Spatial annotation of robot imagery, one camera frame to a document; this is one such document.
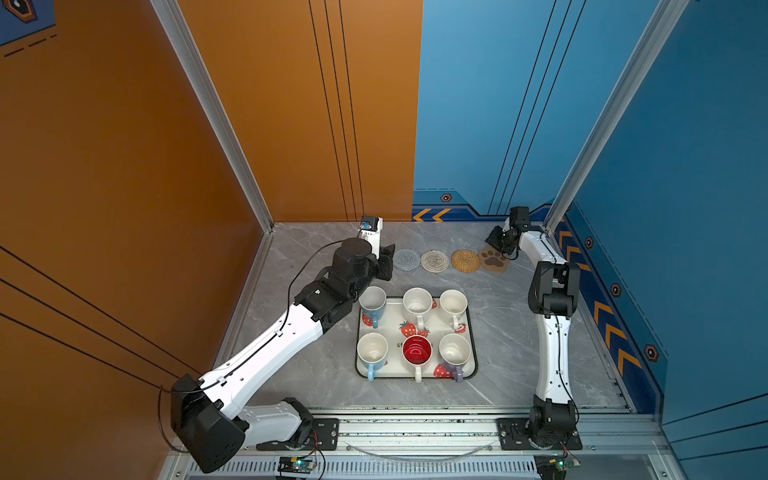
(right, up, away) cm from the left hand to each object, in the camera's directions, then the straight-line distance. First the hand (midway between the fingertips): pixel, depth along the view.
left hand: (389, 243), depth 72 cm
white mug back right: (+20, -19, +20) cm, 34 cm away
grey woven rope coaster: (+6, -5, +36) cm, 37 cm away
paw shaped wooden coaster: (+37, -6, +36) cm, 52 cm away
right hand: (+38, +2, +42) cm, 56 cm away
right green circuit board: (+39, -53, -2) cm, 66 cm away
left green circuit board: (-23, -53, -1) cm, 58 cm away
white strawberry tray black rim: (+2, -26, +19) cm, 32 cm away
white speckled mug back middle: (+9, -19, +23) cm, 31 cm away
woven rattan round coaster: (+27, -6, +36) cm, 46 cm away
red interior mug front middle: (+8, -31, +13) cm, 35 cm away
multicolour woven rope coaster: (+16, -6, +36) cm, 40 cm away
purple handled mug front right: (+19, -31, +14) cm, 39 cm away
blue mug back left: (-6, -18, +19) cm, 27 cm away
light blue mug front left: (-5, -30, +12) cm, 33 cm away
